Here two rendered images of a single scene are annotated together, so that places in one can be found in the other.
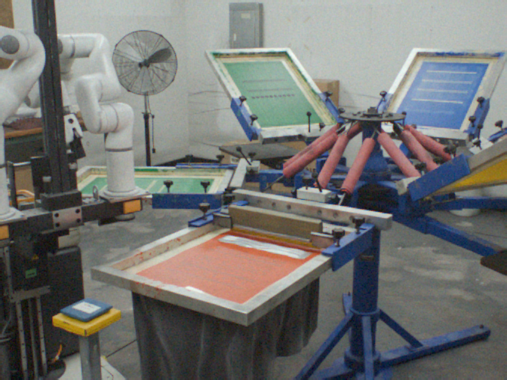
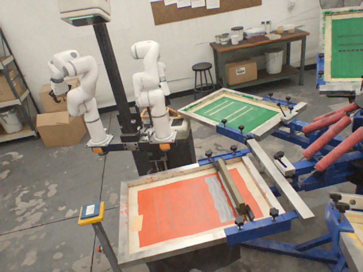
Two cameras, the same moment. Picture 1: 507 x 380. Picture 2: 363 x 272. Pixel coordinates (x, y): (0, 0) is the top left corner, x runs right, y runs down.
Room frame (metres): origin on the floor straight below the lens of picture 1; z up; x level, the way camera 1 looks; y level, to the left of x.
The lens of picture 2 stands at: (1.33, -0.81, 2.02)
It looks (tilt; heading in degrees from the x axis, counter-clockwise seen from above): 31 degrees down; 52
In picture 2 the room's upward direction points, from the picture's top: 10 degrees counter-clockwise
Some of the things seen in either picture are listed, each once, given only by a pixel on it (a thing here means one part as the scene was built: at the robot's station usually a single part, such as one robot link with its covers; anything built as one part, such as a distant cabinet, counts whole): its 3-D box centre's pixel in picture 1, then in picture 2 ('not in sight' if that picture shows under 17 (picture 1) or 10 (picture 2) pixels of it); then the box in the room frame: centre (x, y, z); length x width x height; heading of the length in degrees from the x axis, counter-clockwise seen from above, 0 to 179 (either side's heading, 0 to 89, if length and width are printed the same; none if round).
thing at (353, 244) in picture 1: (348, 246); (257, 228); (2.06, -0.28, 0.98); 0.30 x 0.05 x 0.07; 147
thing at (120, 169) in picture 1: (118, 170); (161, 124); (2.20, 0.52, 1.21); 0.16 x 0.13 x 0.15; 40
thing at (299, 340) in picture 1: (285, 339); (197, 263); (1.85, -0.06, 0.74); 0.46 x 0.04 x 0.42; 147
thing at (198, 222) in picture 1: (217, 220); (222, 160); (2.36, 0.19, 0.98); 0.30 x 0.05 x 0.07; 147
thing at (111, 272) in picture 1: (241, 253); (193, 200); (2.01, 0.08, 0.97); 0.79 x 0.58 x 0.04; 147
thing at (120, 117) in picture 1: (115, 127); (154, 102); (2.18, 0.52, 1.37); 0.13 x 0.10 x 0.16; 139
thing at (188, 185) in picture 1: (177, 167); (247, 105); (2.94, 0.42, 1.05); 1.08 x 0.61 x 0.23; 87
